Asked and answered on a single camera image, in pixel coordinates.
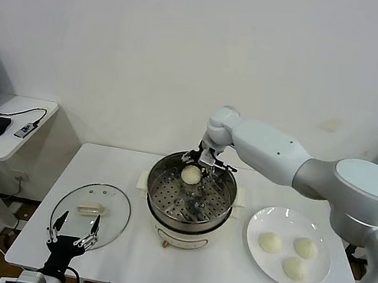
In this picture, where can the white wall socket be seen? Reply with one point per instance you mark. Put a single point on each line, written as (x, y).
(21, 179)

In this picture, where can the white round plate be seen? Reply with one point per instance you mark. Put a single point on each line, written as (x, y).
(319, 271)

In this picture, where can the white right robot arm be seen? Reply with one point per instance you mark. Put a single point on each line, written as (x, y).
(362, 196)

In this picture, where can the perforated steel steamer basket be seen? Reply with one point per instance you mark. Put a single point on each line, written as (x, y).
(166, 195)

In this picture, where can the white steamed baozi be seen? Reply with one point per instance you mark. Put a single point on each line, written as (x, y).
(306, 248)
(191, 175)
(270, 242)
(294, 268)

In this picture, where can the white side table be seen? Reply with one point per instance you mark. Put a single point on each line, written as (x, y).
(3, 146)

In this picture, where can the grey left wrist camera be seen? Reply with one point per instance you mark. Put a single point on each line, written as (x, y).
(31, 278)

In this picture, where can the grey usb hub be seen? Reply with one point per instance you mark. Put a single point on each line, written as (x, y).
(27, 130)

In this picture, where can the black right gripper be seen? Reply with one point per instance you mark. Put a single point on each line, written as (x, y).
(217, 160)

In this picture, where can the cream electric cooking pot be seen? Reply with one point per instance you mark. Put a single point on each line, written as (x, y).
(181, 238)

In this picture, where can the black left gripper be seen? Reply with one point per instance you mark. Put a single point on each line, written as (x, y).
(60, 254)

